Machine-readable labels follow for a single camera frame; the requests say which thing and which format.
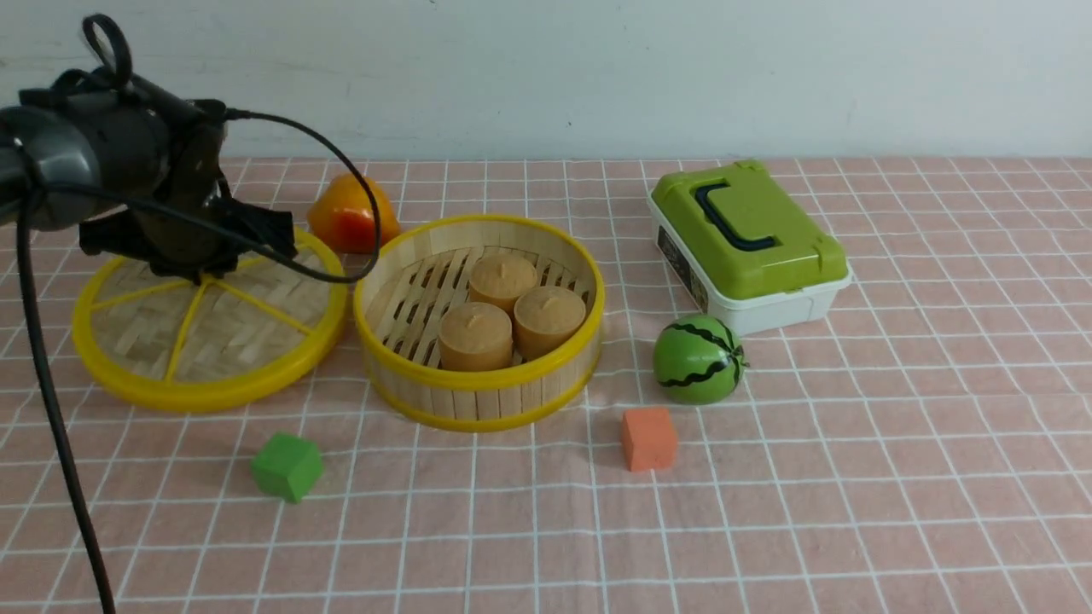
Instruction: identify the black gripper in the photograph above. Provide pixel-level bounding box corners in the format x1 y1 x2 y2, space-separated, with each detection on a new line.
78 101 298 284

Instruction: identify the yellow rimmed bamboo steamer lid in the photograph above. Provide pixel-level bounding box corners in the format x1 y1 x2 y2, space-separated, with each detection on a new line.
72 255 351 413

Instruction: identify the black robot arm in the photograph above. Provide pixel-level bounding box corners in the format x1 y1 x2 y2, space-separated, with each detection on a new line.
3 67 297 282

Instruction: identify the bamboo steamer basket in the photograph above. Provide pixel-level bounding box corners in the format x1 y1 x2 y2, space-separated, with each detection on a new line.
352 215 606 432

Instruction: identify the orange yellow toy pepper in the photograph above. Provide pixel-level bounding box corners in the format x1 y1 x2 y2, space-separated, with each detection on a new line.
307 172 402 255

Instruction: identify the green foam cube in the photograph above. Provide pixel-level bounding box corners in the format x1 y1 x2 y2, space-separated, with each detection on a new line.
250 432 324 504

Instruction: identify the brown steamed cake front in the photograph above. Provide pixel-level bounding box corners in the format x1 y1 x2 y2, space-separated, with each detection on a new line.
439 302 514 371

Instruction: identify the brown steamed cake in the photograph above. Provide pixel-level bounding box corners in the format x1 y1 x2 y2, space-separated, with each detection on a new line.
468 253 539 316
439 302 514 371
514 285 587 362

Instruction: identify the brown steamed cake back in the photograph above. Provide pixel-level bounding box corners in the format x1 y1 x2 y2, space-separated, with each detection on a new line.
468 253 539 316

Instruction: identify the brown steamed cake right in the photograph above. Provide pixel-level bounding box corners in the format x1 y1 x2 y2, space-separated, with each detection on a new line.
514 285 587 362

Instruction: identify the orange foam cube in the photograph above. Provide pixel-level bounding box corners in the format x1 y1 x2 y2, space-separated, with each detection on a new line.
620 408 679 472

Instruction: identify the green toy watermelon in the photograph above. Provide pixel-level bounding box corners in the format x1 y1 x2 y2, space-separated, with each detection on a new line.
653 314 750 408

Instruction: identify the green and white lunch box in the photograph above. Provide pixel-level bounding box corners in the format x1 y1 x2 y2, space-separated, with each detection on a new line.
648 160 854 336

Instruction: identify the pink checkered tablecloth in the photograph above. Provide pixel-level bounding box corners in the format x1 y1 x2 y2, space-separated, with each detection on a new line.
32 157 1091 613

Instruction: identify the black cable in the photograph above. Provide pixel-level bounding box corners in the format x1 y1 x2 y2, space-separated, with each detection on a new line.
15 14 382 614

